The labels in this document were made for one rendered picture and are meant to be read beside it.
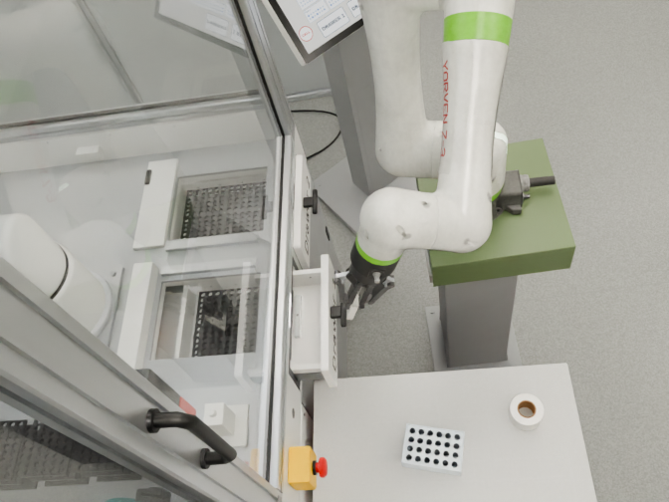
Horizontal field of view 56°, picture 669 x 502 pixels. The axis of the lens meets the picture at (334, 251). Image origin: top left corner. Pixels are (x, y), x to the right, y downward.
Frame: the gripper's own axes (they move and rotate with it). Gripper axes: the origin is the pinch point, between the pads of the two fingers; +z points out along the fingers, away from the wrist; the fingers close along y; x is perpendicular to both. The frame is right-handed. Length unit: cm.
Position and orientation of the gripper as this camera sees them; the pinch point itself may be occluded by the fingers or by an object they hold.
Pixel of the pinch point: (351, 307)
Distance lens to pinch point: 141.0
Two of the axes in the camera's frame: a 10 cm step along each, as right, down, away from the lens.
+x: -0.1, -8.5, 5.3
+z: -1.7, 5.2, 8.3
